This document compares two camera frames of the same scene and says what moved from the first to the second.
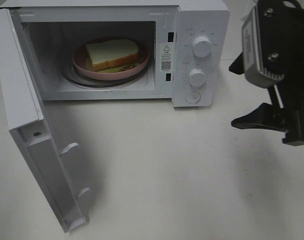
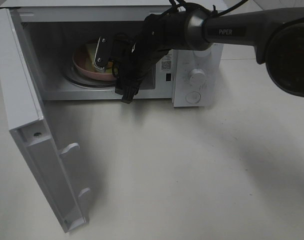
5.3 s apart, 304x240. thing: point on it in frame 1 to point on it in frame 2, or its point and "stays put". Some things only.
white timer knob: [196, 77] stays put
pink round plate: [79, 63] stays put
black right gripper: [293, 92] to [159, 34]
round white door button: [192, 97] stays put
